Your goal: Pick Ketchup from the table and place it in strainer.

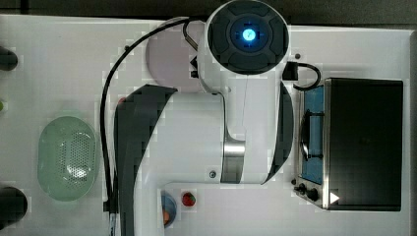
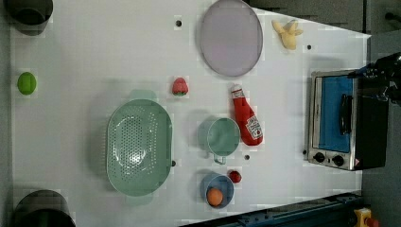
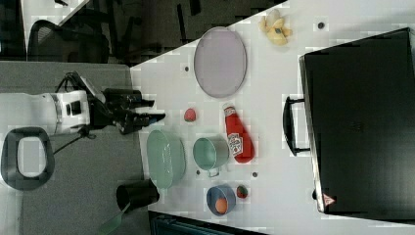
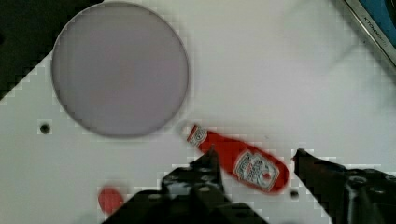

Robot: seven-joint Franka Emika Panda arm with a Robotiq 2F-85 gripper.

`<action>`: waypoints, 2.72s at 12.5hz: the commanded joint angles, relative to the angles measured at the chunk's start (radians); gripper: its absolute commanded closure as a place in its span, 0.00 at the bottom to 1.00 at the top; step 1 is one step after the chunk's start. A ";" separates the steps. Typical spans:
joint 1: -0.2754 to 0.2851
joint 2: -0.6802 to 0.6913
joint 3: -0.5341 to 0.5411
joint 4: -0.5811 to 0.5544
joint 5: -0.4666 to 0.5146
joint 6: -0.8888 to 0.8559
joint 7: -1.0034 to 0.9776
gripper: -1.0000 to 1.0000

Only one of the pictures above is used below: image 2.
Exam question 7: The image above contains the red ketchup bottle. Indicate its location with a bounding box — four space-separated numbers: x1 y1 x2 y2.
231 84 263 146

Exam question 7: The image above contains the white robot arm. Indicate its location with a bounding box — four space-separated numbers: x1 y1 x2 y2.
347 52 401 105

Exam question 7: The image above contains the green perforated strainer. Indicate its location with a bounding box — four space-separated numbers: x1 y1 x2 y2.
106 90 173 198

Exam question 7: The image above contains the green metal cup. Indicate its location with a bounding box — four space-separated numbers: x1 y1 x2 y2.
198 116 240 165

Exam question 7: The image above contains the red toy strawberry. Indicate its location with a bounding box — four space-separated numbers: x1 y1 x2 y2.
171 78 189 96

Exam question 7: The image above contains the small red toy tomato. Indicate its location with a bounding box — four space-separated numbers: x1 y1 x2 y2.
228 170 242 183

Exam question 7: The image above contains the blue bowl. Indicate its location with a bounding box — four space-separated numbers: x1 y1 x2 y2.
200 172 235 209

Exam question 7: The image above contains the lilac round plate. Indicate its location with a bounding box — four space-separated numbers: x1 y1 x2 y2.
200 0 263 77

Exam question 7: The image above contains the orange toy fruit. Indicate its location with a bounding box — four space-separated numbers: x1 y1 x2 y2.
206 188 223 206

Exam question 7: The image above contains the yellow toy banana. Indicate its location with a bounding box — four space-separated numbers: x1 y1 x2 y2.
271 20 304 50

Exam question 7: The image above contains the silver toaster oven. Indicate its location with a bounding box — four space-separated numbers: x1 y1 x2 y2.
307 71 389 171

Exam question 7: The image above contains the green toy lime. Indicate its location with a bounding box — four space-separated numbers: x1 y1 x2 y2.
17 72 37 96

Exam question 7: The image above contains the black cylinder bottom left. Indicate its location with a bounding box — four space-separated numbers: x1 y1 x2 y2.
12 189 77 227

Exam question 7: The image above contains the black cylinder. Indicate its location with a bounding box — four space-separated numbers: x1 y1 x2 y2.
12 189 77 227
3 0 54 26

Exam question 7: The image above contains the yellow red emergency button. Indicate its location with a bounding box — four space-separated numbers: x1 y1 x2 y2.
354 208 380 227

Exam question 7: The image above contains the black cylinder top left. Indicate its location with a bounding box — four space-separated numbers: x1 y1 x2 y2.
3 0 54 26

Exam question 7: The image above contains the blue metal table rail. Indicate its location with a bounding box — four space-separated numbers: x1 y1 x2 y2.
181 193 363 227

